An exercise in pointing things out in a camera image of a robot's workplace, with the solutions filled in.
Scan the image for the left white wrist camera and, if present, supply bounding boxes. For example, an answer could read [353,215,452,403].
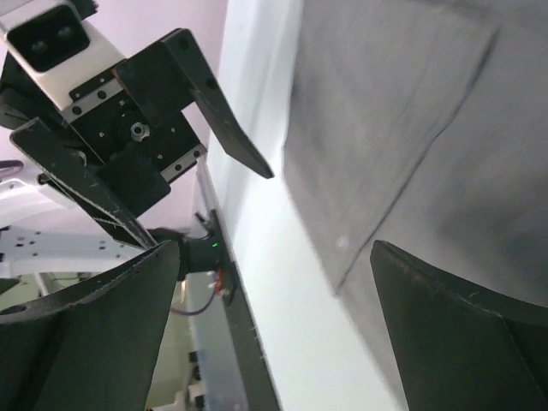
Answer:
[1,1,124,111]

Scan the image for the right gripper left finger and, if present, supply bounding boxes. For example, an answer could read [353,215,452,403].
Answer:
[1,241,180,410]

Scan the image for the grey long sleeve shirt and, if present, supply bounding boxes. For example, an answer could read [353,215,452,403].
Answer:
[283,1,547,410]

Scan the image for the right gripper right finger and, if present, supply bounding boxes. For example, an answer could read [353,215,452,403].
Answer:
[370,241,547,410]

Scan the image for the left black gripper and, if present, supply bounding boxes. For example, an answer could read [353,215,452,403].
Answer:
[4,28,274,249]

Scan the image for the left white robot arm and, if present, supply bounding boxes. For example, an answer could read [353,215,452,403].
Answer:
[1,24,273,277]

